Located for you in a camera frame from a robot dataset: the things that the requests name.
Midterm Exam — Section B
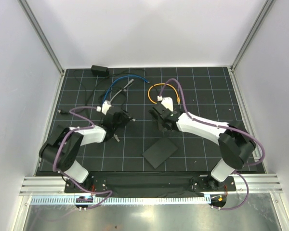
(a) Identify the blue ethernet cable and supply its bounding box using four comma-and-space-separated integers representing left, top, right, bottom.
105, 75, 150, 102

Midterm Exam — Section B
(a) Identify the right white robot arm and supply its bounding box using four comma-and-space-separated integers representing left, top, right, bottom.
149, 103, 256, 191

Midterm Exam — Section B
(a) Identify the black grid mat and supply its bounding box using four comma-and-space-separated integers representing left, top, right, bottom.
35, 67, 267, 173

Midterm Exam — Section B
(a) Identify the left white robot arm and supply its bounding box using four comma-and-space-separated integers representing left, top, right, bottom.
39, 104, 133, 193

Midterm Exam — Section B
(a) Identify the black braided cable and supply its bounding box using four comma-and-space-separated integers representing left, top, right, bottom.
85, 69, 146, 106

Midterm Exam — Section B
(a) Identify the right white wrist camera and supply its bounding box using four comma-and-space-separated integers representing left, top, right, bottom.
157, 96, 173, 112

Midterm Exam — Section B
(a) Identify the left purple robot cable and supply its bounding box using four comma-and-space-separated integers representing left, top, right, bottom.
52, 106, 113, 209

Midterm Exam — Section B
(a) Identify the yellow ethernet cable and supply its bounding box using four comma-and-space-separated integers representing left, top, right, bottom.
147, 83, 181, 105

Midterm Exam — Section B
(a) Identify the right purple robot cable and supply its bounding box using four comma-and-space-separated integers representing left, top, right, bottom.
160, 78, 266, 210

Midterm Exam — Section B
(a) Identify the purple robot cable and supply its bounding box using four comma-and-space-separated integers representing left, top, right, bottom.
52, 106, 113, 209
160, 78, 266, 210

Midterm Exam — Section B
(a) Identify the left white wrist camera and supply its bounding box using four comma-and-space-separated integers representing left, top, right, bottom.
96, 100, 112, 115

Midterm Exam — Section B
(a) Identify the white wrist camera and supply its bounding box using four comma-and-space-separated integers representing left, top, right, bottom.
96, 100, 112, 115
157, 96, 173, 112

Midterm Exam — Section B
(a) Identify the grey ethernet cable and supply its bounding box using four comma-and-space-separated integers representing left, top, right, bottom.
109, 78, 135, 102

